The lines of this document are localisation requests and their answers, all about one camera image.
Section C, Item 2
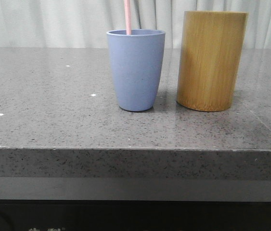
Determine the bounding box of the pink chopstick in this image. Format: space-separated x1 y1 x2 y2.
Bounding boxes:
124 0 132 35

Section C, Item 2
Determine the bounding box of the white curtain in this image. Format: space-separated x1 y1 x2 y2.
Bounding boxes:
0 0 271 49

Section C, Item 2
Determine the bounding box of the bamboo cylindrical holder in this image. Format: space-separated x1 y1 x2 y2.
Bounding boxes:
176 11 248 112

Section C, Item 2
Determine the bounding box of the blue plastic cup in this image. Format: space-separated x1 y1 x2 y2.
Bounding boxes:
107 29 166 112

